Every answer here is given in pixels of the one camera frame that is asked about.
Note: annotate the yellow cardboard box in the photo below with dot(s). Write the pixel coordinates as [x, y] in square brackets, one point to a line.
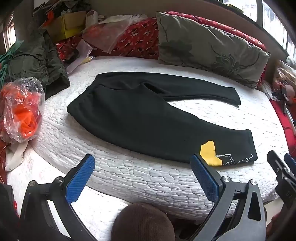
[67, 23]

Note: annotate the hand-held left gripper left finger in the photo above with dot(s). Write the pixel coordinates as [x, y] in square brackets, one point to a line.
[81, 178]

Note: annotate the clear plastic bag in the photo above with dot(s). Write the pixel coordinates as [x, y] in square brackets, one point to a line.
[111, 32]

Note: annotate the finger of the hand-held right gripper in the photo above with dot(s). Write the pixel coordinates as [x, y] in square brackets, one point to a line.
[277, 163]
[290, 161]

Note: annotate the window with dark frame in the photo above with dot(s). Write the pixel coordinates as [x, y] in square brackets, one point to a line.
[277, 20]

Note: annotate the dark green jacket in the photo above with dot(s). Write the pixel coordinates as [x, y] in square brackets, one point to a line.
[34, 62]

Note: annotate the white paper sheet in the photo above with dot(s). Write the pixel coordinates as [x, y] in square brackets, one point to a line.
[81, 53]

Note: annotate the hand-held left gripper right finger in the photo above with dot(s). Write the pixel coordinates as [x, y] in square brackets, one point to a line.
[205, 180]

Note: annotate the person's brown-clad knee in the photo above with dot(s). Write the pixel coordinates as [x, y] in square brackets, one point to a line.
[144, 222]

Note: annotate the plastic bag with orange cloth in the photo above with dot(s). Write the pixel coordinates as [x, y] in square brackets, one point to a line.
[23, 111]

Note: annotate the red patterned blanket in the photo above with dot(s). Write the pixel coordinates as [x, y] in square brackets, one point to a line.
[138, 39]

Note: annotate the white plastic object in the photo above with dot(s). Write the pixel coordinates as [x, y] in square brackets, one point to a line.
[12, 158]

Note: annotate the pile of toys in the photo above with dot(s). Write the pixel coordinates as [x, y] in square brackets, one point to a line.
[285, 92]

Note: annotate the grey floral pillow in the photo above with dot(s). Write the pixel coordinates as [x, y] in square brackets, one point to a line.
[208, 46]

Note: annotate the black pants with yellow patch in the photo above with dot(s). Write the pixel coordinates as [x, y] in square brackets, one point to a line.
[143, 120]

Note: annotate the white quilted mattress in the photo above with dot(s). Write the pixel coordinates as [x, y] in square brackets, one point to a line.
[129, 171]

